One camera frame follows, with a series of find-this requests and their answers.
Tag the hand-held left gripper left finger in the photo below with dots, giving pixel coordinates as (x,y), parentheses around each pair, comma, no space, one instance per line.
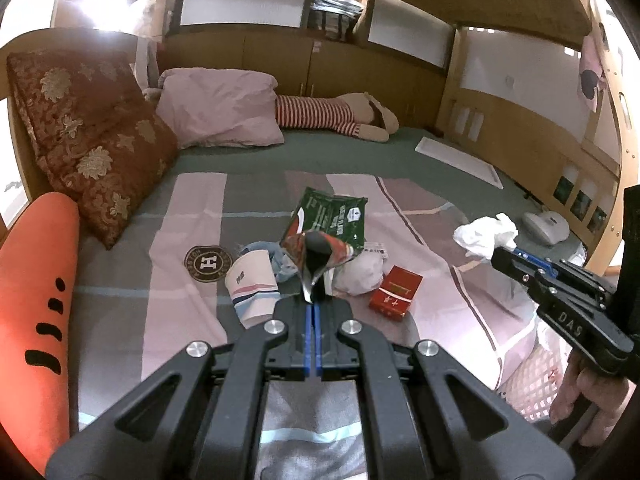
(300,340)

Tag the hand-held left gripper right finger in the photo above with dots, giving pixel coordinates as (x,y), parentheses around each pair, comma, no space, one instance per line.
(320,340)

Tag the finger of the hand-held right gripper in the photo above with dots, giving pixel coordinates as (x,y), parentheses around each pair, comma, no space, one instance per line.
(565,310)
(535,258)

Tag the white tissue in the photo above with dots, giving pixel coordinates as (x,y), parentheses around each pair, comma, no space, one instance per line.
(487,235)

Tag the green snack bag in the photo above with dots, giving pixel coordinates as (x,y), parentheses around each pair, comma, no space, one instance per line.
(330,220)

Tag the person's right hand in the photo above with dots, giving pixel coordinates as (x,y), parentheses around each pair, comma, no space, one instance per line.
(600,400)

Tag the white rounded device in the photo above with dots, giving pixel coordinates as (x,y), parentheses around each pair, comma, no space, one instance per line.
(547,225)

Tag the striped paper cup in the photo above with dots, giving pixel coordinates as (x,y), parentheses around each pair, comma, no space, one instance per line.
(252,285)

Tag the white mesh basket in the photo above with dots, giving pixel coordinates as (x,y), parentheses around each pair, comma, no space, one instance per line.
(532,382)

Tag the crumpled white paper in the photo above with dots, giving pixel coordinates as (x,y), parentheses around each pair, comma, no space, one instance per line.
(360,270)

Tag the red cigarette box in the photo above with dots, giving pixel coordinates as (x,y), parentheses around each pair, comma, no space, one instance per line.
(395,292)

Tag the blue cloth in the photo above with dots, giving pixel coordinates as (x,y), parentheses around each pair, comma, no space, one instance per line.
(270,255)

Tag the pink grey striped blanket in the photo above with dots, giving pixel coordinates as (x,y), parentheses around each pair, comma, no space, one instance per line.
(175,280)

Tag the hanging pink cloth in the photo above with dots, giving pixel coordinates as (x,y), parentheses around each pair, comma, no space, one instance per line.
(592,70)

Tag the striped plush toy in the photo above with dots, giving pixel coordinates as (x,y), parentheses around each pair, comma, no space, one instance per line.
(320,112)

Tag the pink pillow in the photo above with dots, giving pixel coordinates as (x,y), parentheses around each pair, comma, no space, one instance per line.
(220,107)

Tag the small red floral pillow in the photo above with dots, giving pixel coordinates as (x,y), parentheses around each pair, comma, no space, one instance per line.
(115,170)

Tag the orange carrot plush pillow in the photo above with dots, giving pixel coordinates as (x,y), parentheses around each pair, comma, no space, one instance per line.
(37,320)

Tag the large red floral pillow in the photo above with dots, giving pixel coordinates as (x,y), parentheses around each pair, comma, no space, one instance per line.
(65,95)

